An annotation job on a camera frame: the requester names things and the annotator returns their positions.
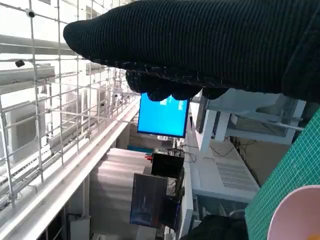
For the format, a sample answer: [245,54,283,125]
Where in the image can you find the white metal grid frame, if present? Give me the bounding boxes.
[0,0,141,209]

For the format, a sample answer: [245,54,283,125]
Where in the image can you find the blue lit monitor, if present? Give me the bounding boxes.
[136,92,191,139]

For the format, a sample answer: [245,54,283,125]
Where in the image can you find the large dark monitor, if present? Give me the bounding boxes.
[129,172,169,228]

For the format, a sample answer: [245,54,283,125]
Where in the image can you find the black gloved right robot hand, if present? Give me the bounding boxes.
[62,0,320,103]

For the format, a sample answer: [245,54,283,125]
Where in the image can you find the black computer case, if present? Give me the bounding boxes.
[151,147,185,178]

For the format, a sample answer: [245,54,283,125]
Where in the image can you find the pink bowl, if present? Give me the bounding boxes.
[266,185,320,240]

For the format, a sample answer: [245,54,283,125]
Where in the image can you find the grey office chair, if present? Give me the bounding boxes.
[229,93,306,132]

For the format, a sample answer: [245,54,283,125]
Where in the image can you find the white perforated metal machine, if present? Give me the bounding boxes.
[186,134,261,206]

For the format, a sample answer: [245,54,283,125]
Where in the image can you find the green cutting mat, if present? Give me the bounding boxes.
[244,107,320,240]

